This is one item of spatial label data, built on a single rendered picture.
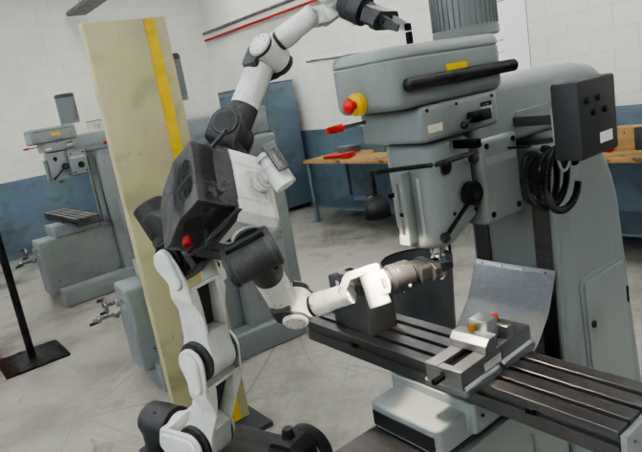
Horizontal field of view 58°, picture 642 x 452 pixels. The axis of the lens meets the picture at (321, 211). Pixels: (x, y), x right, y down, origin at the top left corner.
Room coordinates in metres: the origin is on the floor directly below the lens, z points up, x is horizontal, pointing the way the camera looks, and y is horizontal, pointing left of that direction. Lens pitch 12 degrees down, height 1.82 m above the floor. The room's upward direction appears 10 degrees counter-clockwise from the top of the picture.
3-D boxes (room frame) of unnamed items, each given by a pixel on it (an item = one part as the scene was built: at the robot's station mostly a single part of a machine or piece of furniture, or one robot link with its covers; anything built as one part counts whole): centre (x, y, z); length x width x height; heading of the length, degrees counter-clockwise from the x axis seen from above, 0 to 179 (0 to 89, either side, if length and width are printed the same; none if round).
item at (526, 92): (1.99, -0.73, 1.66); 0.80 x 0.23 x 0.20; 126
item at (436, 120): (1.72, -0.36, 1.68); 0.34 x 0.24 x 0.10; 126
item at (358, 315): (2.00, -0.09, 1.06); 0.22 x 0.12 x 0.20; 31
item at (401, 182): (1.63, -0.24, 1.44); 0.04 x 0.04 x 0.21; 36
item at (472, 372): (1.57, -0.39, 1.02); 0.35 x 0.15 x 0.11; 129
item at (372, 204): (1.53, -0.15, 1.49); 0.07 x 0.07 x 0.06
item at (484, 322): (1.59, -0.41, 1.07); 0.06 x 0.05 x 0.06; 39
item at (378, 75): (1.71, -0.34, 1.81); 0.47 x 0.26 x 0.16; 126
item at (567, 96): (1.61, -0.77, 1.62); 0.20 x 0.09 x 0.21; 126
